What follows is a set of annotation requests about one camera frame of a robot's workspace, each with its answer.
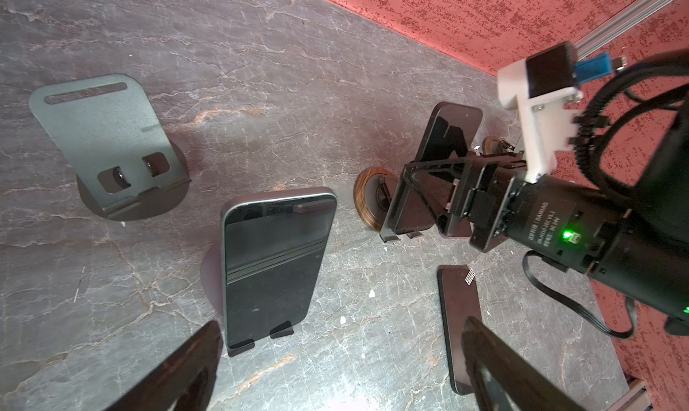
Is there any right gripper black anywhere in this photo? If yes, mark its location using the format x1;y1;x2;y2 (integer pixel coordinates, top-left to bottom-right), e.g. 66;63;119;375
386;157;688;320

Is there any wooden base rear phone stand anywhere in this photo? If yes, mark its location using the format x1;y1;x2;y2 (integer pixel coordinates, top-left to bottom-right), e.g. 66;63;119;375
353;167;398;232

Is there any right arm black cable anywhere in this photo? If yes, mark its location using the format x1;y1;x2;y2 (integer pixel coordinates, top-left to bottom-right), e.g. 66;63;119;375
520;47;689;341

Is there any silver-backed phone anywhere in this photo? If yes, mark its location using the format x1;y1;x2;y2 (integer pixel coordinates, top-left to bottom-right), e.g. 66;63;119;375
437;265;482;396

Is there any green-edged phone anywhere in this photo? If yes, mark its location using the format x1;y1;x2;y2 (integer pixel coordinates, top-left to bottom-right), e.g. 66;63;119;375
220;187;337;357

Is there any black round phone stand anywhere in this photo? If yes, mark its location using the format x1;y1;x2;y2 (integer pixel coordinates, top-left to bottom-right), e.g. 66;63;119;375
200;242;224;316

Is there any far left phone stand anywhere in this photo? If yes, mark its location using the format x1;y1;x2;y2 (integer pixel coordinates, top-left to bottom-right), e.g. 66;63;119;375
29;74;191;222

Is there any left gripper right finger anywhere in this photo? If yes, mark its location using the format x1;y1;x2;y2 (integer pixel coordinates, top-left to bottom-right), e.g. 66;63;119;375
461;317;582;410

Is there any wooden base grey phone stand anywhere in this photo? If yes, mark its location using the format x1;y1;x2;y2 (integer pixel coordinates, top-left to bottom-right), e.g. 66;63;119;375
482;135;522;156

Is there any right aluminium corner post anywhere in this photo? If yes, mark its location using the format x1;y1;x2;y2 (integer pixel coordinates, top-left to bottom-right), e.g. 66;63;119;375
574;0;675;60

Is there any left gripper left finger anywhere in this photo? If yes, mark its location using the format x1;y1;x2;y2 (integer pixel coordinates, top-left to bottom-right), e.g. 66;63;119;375
108;321;222;410

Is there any aluminium front rail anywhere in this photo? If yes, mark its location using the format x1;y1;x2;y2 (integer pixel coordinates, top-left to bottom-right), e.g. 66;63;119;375
606;379;653;411

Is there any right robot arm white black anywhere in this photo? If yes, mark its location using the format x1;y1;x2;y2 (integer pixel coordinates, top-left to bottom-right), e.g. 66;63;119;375
380;102;688;336

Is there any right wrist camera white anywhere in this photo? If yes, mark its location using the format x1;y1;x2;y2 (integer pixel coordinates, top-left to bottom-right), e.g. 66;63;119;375
496;41;628;185

